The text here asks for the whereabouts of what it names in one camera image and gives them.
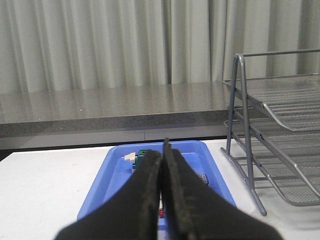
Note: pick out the red push button switch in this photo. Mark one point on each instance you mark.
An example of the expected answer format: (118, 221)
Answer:
(203, 177)

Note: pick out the grey stone counter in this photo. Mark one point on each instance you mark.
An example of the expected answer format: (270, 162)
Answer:
(65, 118)

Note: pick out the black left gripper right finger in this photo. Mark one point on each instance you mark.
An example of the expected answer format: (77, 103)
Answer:
(196, 212)

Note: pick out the grey metal rack frame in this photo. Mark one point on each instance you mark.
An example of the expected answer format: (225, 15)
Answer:
(238, 146)

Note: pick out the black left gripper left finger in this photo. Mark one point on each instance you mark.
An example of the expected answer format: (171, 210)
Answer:
(131, 214)

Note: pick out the silver mesh tray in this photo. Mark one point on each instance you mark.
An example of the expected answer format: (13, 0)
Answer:
(282, 152)
(292, 101)
(293, 190)

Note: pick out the blue plastic tray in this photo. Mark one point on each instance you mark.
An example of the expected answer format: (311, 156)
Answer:
(115, 171)

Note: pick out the white circuit breaker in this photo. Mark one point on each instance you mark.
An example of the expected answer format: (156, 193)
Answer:
(161, 211)

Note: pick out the green terminal block component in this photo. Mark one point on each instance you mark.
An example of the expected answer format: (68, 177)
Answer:
(135, 158)

